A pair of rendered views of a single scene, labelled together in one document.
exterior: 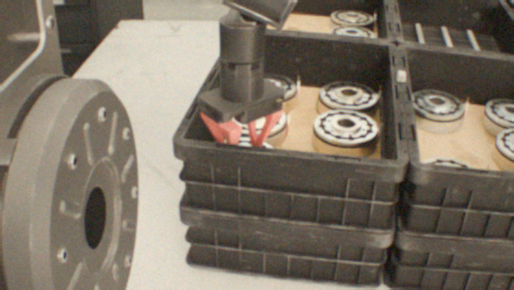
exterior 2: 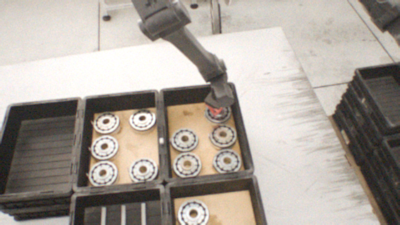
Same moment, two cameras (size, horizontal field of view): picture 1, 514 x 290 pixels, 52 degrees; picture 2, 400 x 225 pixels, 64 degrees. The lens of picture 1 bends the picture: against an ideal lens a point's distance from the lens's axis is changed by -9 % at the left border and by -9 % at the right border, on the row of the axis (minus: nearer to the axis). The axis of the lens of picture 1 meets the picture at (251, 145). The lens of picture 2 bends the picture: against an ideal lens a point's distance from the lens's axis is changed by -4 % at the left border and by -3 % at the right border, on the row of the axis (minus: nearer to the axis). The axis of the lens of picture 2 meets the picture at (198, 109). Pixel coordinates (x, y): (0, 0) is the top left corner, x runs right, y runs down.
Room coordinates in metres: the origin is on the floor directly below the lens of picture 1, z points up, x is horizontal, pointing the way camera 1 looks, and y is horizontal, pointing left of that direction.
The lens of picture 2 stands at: (1.39, -0.27, 1.92)
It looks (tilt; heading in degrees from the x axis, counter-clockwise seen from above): 54 degrees down; 164
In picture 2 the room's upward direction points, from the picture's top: 1 degrees counter-clockwise
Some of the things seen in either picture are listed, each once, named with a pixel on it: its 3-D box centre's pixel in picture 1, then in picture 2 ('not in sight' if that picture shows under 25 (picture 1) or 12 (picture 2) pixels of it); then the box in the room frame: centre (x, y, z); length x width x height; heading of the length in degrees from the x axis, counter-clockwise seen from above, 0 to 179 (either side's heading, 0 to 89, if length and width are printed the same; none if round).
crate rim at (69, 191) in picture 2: not in sight; (37, 145); (0.66, -0.67, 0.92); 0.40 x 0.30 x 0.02; 170
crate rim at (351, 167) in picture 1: (304, 89); (202, 129); (0.77, -0.08, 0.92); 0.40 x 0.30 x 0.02; 170
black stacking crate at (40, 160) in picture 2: not in sight; (42, 152); (0.66, -0.67, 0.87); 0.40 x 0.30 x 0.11; 170
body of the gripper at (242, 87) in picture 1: (241, 80); (219, 92); (0.67, 0.01, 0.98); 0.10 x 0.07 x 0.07; 129
